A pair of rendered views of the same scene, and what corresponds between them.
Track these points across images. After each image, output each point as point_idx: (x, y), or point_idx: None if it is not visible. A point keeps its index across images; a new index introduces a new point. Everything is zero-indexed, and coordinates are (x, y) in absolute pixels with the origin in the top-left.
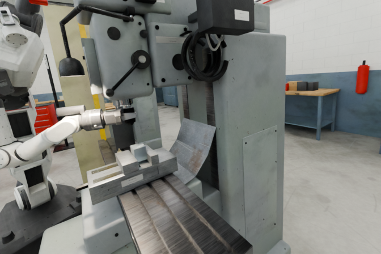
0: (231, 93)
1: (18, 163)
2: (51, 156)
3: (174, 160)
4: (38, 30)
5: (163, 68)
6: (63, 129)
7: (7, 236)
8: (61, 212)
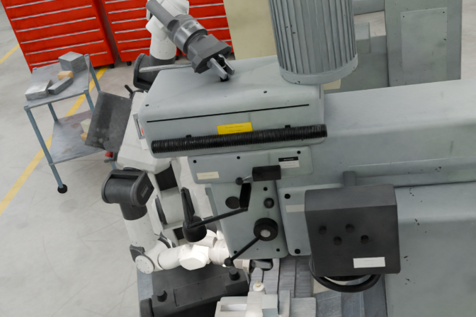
0: (401, 297)
1: (161, 269)
2: (200, 214)
3: None
4: None
5: (297, 238)
6: (193, 262)
7: (161, 296)
8: (212, 283)
